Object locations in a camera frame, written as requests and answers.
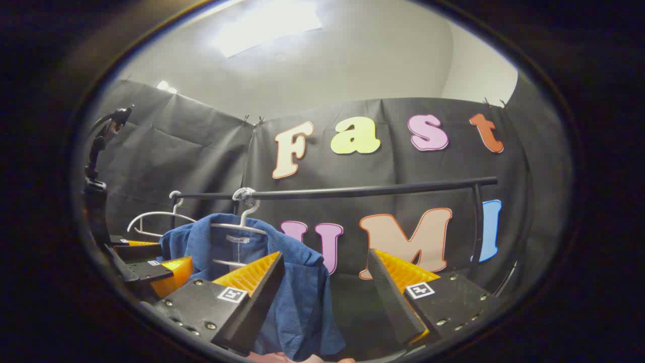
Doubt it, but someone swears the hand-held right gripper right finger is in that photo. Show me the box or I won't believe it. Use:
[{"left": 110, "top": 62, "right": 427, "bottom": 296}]
[{"left": 366, "top": 248, "right": 502, "bottom": 348}]

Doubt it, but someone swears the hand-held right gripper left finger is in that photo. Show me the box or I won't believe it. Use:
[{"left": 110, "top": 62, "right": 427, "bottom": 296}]
[{"left": 146, "top": 251, "right": 286, "bottom": 356}]

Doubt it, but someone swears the blue corduroy shirt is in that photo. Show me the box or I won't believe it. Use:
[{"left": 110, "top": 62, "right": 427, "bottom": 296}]
[{"left": 159, "top": 213, "right": 347, "bottom": 361}]

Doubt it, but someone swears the plain white hanger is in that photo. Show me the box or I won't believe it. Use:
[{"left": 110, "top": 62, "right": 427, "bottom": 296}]
[{"left": 127, "top": 191, "right": 198, "bottom": 238}]

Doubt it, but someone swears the white hanger with taped hook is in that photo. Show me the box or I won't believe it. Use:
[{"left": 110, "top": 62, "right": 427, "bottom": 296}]
[{"left": 209, "top": 187, "right": 269, "bottom": 268}]

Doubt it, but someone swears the black clothes rail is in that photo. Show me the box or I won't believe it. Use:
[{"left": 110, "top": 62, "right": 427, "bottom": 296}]
[{"left": 170, "top": 176, "right": 499, "bottom": 280}]

